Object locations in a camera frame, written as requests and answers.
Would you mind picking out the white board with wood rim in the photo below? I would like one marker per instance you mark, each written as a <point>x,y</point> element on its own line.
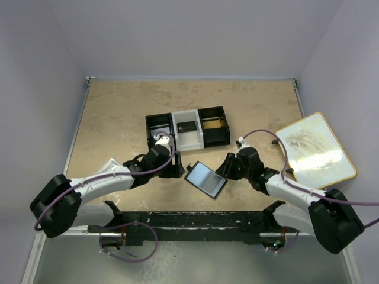
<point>314,152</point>

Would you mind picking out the black credit card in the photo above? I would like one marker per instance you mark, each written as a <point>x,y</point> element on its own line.
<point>187,126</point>

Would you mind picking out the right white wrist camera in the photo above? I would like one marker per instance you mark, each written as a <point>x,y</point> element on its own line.
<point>241,143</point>

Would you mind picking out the silver credit card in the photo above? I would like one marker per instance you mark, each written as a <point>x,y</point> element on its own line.
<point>159,129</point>

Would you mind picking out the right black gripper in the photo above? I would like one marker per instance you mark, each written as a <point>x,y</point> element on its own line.
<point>230,164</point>

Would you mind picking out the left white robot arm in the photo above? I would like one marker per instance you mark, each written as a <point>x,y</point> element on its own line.
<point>60,204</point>

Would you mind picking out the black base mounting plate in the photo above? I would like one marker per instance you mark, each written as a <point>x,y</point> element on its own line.
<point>248,227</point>

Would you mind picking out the gold credit card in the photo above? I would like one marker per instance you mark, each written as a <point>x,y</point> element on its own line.
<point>212,123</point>

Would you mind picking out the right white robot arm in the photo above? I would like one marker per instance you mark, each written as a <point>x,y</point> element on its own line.
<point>324,215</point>

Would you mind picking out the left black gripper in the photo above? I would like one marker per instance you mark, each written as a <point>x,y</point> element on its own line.
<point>175,165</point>

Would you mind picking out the clear plastic card sleeve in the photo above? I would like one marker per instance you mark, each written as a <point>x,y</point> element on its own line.
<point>110,165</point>

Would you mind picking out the black and white organizer tray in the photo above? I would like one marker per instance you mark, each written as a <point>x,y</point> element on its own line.
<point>194,140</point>

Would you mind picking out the black leather card holder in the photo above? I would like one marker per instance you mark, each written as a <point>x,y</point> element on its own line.
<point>205,179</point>

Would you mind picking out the aluminium frame rail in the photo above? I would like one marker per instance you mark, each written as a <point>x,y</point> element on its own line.
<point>103,214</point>

